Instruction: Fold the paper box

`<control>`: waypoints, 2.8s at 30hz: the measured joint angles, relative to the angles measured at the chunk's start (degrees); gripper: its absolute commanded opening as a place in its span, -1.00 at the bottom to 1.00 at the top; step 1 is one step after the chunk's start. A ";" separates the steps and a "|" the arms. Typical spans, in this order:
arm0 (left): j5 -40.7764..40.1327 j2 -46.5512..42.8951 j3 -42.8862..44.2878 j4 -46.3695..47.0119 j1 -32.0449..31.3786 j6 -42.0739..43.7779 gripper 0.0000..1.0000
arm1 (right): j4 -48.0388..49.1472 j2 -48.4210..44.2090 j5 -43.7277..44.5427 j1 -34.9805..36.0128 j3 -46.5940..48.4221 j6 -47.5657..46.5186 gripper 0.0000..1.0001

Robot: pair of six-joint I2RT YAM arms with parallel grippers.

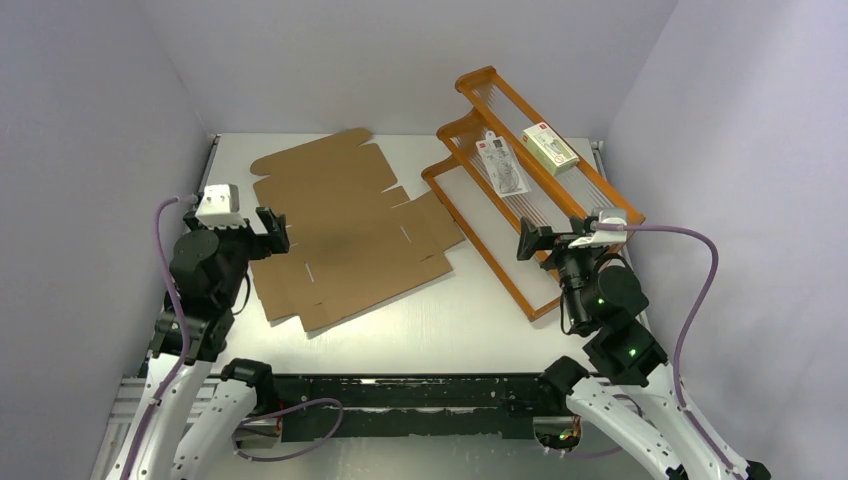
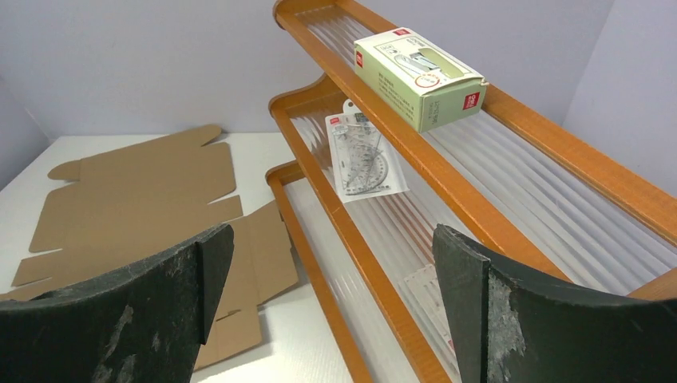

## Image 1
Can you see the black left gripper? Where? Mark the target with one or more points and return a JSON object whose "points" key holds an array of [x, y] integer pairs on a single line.
{"points": [[262, 243]]}

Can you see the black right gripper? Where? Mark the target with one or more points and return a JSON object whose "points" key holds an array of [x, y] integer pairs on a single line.
{"points": [[559, 245]]}

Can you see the orange wooden tiered rack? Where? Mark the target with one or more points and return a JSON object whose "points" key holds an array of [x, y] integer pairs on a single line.
{"points": [[492, 223]]}

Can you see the brown cardboard box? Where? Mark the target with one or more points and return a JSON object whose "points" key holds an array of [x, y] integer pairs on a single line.
{"points": [[356, 237]]}

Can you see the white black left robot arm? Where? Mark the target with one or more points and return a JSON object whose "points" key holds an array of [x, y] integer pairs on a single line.
{"points": [[203, 279]]}

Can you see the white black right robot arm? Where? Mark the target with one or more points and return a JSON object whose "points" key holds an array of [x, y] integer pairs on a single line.
{"points": [[635, 394]]}

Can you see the white green product box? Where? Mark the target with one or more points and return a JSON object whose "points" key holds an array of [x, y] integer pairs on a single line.
{"points": [[551, 151]]}

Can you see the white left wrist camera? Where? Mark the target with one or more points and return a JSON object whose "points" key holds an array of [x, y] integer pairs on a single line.
{"points": [[217, 206]]}

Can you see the clear packaged cable bag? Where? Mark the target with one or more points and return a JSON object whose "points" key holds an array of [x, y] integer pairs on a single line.
{"points": [[501, 165]]}

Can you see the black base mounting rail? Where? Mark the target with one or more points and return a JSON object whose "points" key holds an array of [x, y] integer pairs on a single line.
{"points": [[511, 406]]}

